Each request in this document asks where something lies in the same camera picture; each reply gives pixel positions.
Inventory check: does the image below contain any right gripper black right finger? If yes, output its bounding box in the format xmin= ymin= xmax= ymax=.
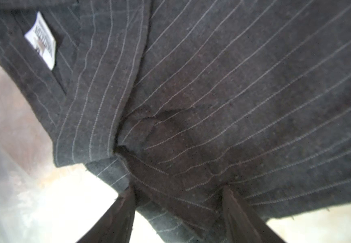
xmin=222 ymin=185 xmax=284 ymax=243

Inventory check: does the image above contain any clear plastic vacuum bag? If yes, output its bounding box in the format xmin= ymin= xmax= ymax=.
xmin=0 ymin=67 xmax=117 ymax=243

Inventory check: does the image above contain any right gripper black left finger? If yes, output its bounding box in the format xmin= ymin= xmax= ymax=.
xmin=78 ymin=186 xmax=136 ymax=243

